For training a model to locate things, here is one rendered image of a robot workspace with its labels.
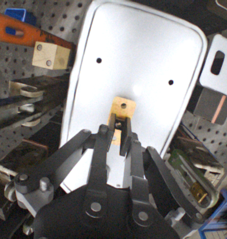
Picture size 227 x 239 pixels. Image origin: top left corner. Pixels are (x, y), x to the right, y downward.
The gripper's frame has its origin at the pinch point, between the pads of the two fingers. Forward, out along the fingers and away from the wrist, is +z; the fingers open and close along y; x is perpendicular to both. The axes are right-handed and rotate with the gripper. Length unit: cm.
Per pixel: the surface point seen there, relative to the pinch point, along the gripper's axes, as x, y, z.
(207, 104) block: 7.5, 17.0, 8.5
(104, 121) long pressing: -1.6, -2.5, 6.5
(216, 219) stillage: -138, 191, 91
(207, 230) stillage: -165, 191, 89
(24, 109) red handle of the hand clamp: -0.4, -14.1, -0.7
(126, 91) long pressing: 5.0, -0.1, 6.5
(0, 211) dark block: -22.7, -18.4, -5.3
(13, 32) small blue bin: 14, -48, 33
